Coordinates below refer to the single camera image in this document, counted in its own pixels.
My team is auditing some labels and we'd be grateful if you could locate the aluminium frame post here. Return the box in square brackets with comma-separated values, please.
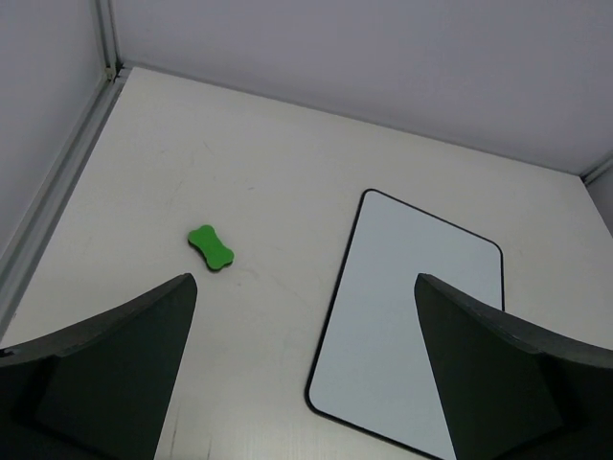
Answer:
[1, 1, 121, 331]
[580, 150, 613, 185]

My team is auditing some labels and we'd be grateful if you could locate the right aluminium frame post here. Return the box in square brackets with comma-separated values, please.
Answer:
[580, 150, 613, 185]

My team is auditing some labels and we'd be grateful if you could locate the left aluminium frame post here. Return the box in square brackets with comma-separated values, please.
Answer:
[1, 1, 121, 331]

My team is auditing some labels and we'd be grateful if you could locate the green whiteboard eraser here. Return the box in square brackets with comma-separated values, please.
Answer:
[187, 224, 235, 272]

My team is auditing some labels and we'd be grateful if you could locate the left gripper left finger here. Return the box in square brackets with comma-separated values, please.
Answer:
[1, 273, 197, 459]

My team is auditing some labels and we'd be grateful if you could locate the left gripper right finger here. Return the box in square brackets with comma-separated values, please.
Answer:
[415, 274, 612, 459]

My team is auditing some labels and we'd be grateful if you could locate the white whiteboard black frame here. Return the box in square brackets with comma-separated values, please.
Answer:
[305, 189, 505, 459]

